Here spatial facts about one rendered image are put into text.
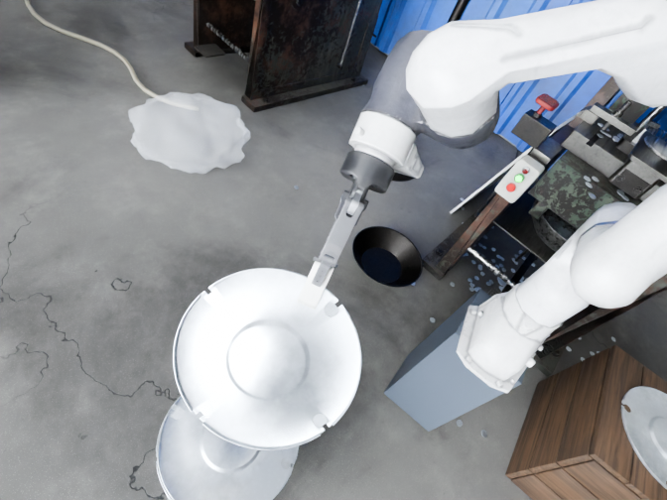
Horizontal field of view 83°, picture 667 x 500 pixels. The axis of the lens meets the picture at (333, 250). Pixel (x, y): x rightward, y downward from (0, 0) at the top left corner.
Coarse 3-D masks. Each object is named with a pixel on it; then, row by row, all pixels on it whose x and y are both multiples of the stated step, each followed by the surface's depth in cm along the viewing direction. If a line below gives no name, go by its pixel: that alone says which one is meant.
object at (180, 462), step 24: (168, 432) 78; (192, 432) 79; (168, 456) 76; (192, 456) 77; (216, 456) 77; (240, 456) 79; (264, 456) 80; (288, 456) 82; (168, 480) 73; (192, 480) 74; (216, 480) 75; (240, 480) 77; (264, 480) 78
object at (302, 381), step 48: (240, 288) 57; (288, 288) 57; (192, 336) 58; (240, 336) 58; (288, 336) 58; (336, 336) 58; (192, 384) 59; (240, 384) 58; (288, 384) 58; (336, 384) 59; (240, 432) 60; (288, 432) 60
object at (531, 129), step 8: (528, 112) 116; (536, 112) 115; (520, 120) 116; (528, 120) 115; (536, 120) 114; (544, 120) 115; (520, 128) 118; (528, 128) 116; (536, 128) 115; (544, 128) 113; (552, 128) 113; (520, 136) 119; (528, 136) 117; (536, 136) 116; (544, 136) 114; (528, 144) 118; (536, 144) 116
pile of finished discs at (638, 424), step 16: (624, 400) 103; (640, 400) 105; (656, 400) 107; (624, 416) 100; (640, 416) 102; (656, 416) 103; (640, 432) 99; (656, 432) 99; (640, 448) 95; (656, 448) 97; (656, 464) 94
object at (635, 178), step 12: (648, 132) 113; (636, 144) 105; (648, 144) 106; (660, 144) 108; (636, 156) 99; (648, 156) 101; (660, 156) 104; (624, 168) 111; (636, 168) 109; (648, 168) 98; (660, 168) 99; (612, 180) 114; (624, 180) 112; (636, 180) 110; (648, 180) 108; (660, 180) 107; (636, 192) 111
